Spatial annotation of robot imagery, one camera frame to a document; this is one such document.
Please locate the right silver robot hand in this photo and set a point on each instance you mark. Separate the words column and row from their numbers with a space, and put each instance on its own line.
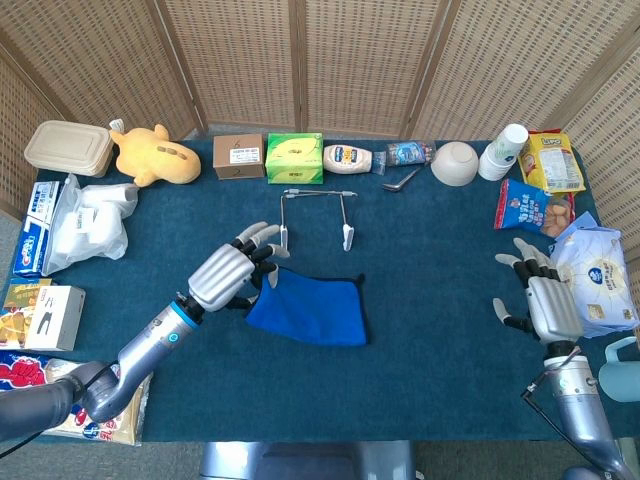
column 550, row 310

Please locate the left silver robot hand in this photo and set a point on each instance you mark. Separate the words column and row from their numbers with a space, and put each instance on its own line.
column 225, row 275

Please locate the grey and blue cloth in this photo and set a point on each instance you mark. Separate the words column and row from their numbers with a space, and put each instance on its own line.
column 315, row 310

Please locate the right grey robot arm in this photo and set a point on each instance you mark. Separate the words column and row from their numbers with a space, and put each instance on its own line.
column 580, row 405

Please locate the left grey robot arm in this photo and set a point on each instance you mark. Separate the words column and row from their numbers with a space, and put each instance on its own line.
column 130, row 360

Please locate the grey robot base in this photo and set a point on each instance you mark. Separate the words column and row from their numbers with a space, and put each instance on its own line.
column 300, row 462

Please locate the pale blue tissue bag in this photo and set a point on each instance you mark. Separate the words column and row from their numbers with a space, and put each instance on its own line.
column 600, row 280

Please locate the light blue jug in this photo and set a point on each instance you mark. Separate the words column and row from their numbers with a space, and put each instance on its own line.
column 622, row 380

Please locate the blue cookie bag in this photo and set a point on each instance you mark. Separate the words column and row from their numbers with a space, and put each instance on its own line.
column 525, row 207

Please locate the brown cardboard box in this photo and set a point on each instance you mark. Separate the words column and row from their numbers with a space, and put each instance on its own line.
column 237, row 157

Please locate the green tissue pack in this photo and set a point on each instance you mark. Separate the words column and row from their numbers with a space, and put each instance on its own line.
column 294, row 160

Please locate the yellow plush toy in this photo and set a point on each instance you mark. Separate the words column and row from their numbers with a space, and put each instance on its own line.
column 155, row 160

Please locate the white plastic bag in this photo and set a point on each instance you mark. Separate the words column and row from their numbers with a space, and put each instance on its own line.
column 90, row 225

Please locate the yellow snack bag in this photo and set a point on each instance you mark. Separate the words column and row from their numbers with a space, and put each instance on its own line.
column 552, row 162

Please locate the stack of paper cups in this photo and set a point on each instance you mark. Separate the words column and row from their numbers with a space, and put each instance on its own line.
column 502, row 155

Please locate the mayonnaise squeeze bottle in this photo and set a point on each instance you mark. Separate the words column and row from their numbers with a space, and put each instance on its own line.
column 347, row 159

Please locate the teal carpet table cover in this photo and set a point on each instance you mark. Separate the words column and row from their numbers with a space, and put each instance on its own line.
column 350, row 390

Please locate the beige bowl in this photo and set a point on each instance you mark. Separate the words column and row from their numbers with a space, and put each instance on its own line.
column 455, row 162

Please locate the white box black print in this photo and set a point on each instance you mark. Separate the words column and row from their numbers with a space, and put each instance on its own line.
column 55, row 320

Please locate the beige noodle bag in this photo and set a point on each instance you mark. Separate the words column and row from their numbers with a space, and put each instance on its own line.
column 125, row 425

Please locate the dark metal ladle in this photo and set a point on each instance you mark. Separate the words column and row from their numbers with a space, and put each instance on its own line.
column 395, row 186

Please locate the blue white toothpaste box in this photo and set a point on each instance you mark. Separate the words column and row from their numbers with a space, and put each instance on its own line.
column 32, row 240

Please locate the beige lidded lunch box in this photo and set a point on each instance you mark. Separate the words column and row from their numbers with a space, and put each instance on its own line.
column 67, row 147

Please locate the small plastic packet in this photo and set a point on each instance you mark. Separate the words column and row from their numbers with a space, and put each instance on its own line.
column 407, row 153

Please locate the yellow snack box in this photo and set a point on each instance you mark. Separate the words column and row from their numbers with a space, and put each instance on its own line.
column 15, row 320

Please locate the woven folding screen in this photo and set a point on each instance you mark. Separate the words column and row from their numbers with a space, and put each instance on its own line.
column 240, row 60

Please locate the red and blue snack bag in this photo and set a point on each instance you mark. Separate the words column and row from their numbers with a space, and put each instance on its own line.
column 20, row 372

